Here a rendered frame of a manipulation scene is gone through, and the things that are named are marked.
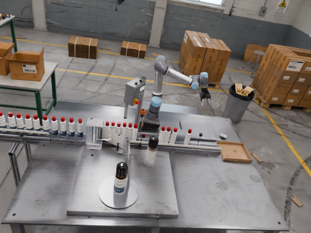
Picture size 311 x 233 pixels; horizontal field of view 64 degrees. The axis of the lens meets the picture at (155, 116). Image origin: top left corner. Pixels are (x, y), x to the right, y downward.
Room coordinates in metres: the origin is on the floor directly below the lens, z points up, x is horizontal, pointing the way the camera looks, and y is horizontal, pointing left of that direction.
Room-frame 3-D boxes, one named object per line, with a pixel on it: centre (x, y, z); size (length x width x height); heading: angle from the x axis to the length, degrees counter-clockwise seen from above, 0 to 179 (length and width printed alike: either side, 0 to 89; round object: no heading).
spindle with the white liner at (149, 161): (1.57, -0.03, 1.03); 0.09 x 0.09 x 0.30
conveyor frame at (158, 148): (1.84, 0.10, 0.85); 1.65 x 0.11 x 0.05; 101
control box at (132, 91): (1.90, 0.22, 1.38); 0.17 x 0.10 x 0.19; 156
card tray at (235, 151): (2.02, -0.88, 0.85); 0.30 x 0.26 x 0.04; 101
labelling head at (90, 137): (1.66, 0.50, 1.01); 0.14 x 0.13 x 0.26; 101
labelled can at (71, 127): (1.71, 0.73, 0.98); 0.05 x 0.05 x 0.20
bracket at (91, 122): (1.66, 0.50, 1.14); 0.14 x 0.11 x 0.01; 101
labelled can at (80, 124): (1.73, 0.65, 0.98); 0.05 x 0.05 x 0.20
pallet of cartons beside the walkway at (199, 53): (5.73, -0.79, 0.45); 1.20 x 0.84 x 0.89; 11
